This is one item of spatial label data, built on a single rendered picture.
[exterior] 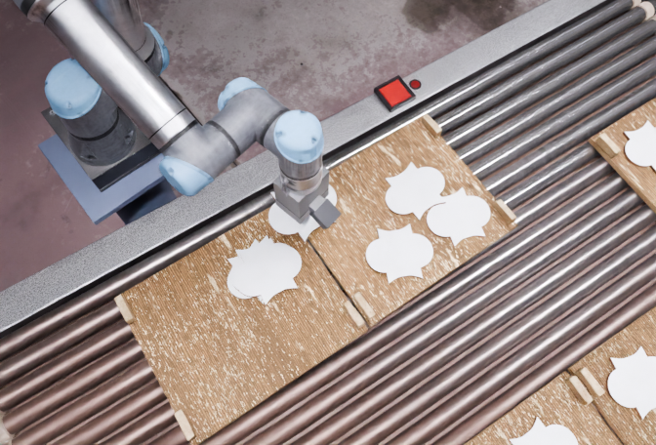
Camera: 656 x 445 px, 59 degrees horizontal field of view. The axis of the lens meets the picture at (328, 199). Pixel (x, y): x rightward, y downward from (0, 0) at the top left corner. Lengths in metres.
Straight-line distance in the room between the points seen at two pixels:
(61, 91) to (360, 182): 0.66
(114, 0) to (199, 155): 0.36
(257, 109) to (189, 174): 0.15
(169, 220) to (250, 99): 0.50
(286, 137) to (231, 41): 1.93
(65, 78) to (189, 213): 0.38
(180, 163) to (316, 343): 0.51
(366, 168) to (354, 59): 1.40
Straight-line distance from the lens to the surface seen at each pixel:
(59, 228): 2.52
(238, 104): 0.96
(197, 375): 1.25
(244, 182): 1.39
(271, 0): 2.95
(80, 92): 1.29
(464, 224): 1.34
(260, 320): 1.25
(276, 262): 1.26
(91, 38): 0.94
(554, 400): 1.31
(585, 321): 1.39
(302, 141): 0.90
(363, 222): 1.32
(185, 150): 0.92
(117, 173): 1.48
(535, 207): 1.44
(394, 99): 1.49
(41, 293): 1.41
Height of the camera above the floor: 2.15
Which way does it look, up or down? 66 degrees down
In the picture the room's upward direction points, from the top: 3 degrees clockwise
